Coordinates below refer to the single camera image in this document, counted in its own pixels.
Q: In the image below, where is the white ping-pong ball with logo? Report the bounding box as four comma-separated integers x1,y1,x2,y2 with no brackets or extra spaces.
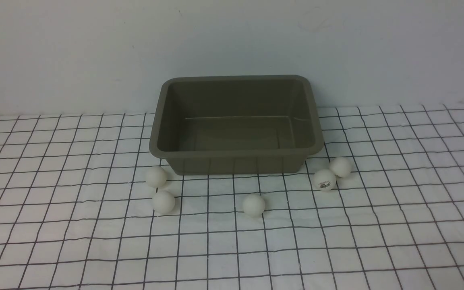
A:
312,169,336,191

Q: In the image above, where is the olive green plastic bin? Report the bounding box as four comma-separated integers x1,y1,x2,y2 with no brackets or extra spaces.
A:
149,75,324,176

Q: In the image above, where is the white black-grid tablecloth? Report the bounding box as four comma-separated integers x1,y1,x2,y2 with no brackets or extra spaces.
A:
0,104,464,290

